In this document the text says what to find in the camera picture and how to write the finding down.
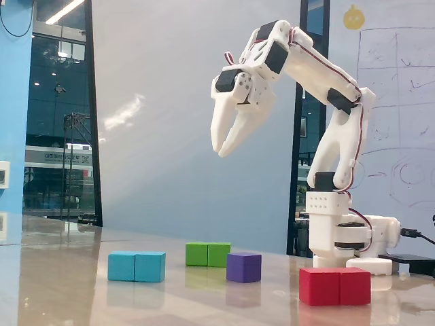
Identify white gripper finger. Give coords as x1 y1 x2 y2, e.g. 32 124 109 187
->
218 109 272 158
209 92 239 154

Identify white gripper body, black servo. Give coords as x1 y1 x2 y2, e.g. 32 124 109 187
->
211 65 277 113

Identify green double block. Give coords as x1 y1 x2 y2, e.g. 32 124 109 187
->
185 242 232 268

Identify small blue-violet cube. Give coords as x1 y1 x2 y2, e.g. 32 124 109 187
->
226 252 263 283

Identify light blue double block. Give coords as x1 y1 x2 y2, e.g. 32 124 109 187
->
107 251 167 283

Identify red double block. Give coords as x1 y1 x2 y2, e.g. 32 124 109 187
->
298 267 372 307

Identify yellow round sticker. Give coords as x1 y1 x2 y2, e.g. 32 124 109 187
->
343 4 365 30

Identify whiteboard with marker drawings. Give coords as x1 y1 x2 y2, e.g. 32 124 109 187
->
325 0 435 238

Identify dark scaffold tower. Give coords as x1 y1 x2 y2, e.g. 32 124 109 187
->
62 113 92 220

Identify white building sign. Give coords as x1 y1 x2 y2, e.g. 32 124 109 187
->
24 145 93 169

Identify ceiling light strip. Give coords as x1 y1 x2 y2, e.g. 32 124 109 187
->
45 0 86 26

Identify flat black box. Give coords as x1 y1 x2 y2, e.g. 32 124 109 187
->
378 253 435 274

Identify black window frame post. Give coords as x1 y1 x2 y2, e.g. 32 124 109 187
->
285 0 331 257
84 0 104 228

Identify forearm servo cable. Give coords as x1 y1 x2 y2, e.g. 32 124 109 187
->
288 26 362 100

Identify shoulder servo cable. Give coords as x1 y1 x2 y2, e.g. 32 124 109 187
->
339 90 375 254

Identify black usb cable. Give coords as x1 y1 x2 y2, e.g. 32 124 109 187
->
400 228 435 246

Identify thin black hanging cable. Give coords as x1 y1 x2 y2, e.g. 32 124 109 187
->
0 0 37 37

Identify white wall device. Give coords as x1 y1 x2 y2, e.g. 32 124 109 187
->
0 161 11 189

